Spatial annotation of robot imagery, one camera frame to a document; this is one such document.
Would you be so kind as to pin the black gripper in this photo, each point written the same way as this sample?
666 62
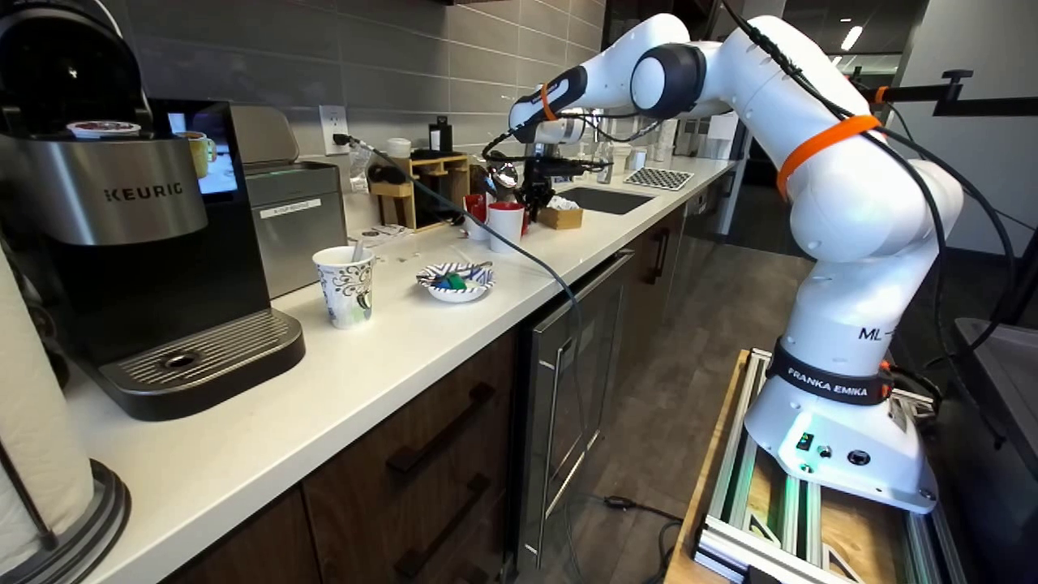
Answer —
535 179

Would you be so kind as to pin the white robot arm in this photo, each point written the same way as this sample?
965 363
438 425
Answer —
869 220

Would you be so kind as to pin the blue and white bowl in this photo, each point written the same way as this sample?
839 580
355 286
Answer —
456 285

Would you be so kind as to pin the wooden box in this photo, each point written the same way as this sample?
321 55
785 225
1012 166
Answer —
561 214

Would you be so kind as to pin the white and red cup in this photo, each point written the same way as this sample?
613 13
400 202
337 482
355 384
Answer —
504 225

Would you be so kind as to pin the stainless steel sink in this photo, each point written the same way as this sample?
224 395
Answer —
606 202

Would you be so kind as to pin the dark glass bottle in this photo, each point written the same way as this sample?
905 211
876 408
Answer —
438 136

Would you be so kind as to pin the wooden organizer rack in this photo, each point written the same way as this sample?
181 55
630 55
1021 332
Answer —
417 193

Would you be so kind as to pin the stainless steel dishwasher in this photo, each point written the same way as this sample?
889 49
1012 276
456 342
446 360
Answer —
572 368

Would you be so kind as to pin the patterned paper cup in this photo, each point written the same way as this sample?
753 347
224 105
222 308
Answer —
346 276

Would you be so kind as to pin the silver metal appliance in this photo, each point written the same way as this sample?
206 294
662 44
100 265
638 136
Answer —
296 202

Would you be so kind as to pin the dark wooden cabinet drawers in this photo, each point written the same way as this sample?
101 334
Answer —
417 502

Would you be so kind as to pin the Keurig coffee machine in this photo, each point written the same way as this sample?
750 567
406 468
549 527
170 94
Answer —
128 220

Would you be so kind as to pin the paper towel roll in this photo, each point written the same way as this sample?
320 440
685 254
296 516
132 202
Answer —
50 466

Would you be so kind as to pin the black paper towel holder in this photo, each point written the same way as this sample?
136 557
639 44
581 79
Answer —
66 557

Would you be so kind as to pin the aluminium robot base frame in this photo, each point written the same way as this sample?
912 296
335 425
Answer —
753 525

